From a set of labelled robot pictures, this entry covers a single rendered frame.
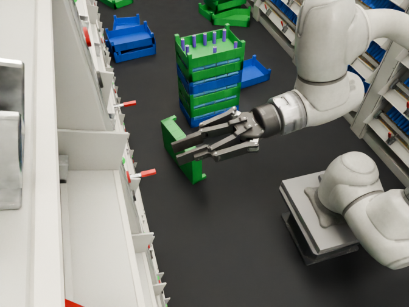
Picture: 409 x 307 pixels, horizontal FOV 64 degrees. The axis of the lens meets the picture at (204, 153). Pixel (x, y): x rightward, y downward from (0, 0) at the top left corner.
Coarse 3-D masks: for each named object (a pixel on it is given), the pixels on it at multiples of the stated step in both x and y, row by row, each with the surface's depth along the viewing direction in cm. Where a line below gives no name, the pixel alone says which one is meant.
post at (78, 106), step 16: (64, 0) 20; (64, 16) 21; (64, 32) 22; (64, 48) 22; (80, 48) 23; (64, 64) 23; (80, 64) 24; (64, 80) 24; (80, 80) 25; (64, 96) 25; (80, 96) 26; (96, 96) 27; (64, 112) 26; (80, 112) 27; (96, 112) 27; (64, 128) 27; (80, 128) 28; (96, 128) 28; (112, 128) 40; (128, 208) 39
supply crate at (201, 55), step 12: (228, 24) 170; (216, 36) 174; (228, 36) 175; (180, 48) 161; (192, 48) 169; (204, 48) 169; (228, 48) 169; (240, 48) 161; (192, 60) 155; (204, 60) 158; (216, 60) 161
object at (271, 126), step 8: (264, 104) 72; (248, 112) 75; (256, 112) 71; (264, 112) 70; (272, 112) 70; (248, 120) 73; (256, 120) 73; (264, 120) 70; (272, 120) 70; (240, 128) 72; (256, 128) 71; (264, 128) 71; (272, 128) 71; (240, 136) 71; (248, 136) 71; (256, 136) 70; (264, 136) 72
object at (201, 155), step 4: (200, 152) 70; (204, 152) 70; (208, 152) 70; (212, 152) 69; (196, 156) 70; (200, 156) 69; (204, 156) 70; (208, 156) 70; (212, 156) 69; (196, 160) 70; (216, 160) 70
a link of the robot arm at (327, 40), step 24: (312, 0) 59; (336, 0) 57; (312, 24) 60; (336, 24) 58; (360, 24) 60; (384, 24) 64; (408, 24) 66; (312, 48) 62; (336, 48) 61; (360, 48) 63; (408, 48) 71; (312, 72) 66; (336, 72) 65
